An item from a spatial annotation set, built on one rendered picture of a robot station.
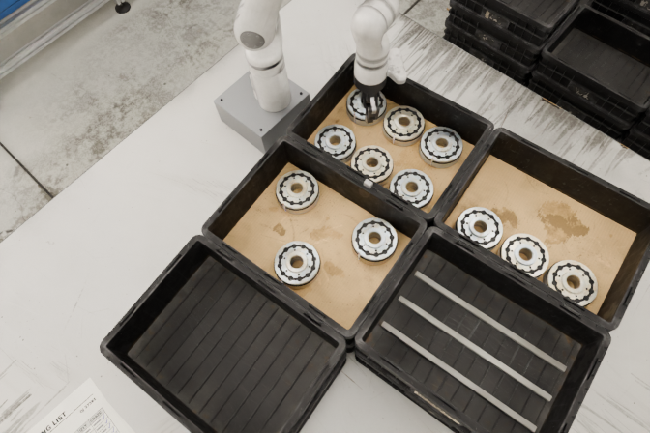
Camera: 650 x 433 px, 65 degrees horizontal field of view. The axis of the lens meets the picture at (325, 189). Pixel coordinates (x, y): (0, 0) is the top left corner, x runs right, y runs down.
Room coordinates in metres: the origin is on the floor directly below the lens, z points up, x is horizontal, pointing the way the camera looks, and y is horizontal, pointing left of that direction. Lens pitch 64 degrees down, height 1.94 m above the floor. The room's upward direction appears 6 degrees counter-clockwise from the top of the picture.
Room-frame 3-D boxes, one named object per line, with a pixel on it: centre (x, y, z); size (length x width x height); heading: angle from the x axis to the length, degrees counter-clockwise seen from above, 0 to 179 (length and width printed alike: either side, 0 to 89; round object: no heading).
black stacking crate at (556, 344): (0.14, -0.27, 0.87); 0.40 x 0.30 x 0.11; 49
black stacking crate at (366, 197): (0.41, 0.03, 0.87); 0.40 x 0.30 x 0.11; 49
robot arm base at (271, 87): (0.86, 0.11, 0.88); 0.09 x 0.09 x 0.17; 46
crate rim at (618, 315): (0.37, -0.46, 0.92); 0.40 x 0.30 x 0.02; 49
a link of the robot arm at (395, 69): (0.73, -0.15, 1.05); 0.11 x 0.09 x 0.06; 93
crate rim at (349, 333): (0.41, 0.03, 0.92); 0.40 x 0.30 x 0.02; 49
